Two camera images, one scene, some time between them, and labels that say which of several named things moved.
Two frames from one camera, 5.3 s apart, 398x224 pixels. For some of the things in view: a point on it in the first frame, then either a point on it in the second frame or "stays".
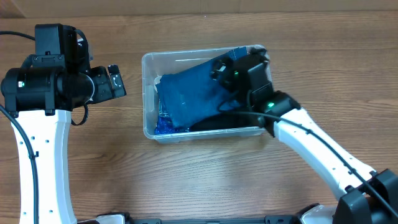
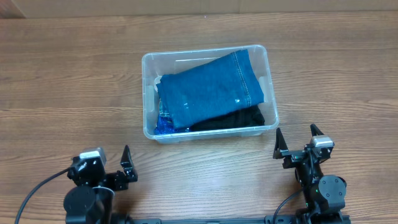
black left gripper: x=107 y=91 → x=128 y=166
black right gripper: x=226 y=72 → x=300 y=154
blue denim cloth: x=194 y=93 stays
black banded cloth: x=229 y=121 stays
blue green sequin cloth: x=164 y=124 stays
